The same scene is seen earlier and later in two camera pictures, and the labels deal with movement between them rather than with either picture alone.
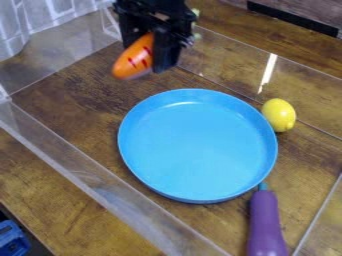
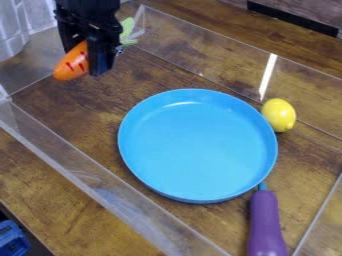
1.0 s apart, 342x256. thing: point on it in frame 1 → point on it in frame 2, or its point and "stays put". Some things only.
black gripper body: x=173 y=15 → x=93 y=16
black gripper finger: x=169 y=41 → x=102 y=45
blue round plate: x=198 y=146 stays put
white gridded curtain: x=27 y=16 stays put
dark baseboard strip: x=293 y=18 stays put
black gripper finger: x=133 y=30 → x=73 y=35
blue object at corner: x=14 y=241 stays put
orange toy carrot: x=134 y=61 → x=73 y=65
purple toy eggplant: x=267 y=239 stays put
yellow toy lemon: x=280 y=113 stays put
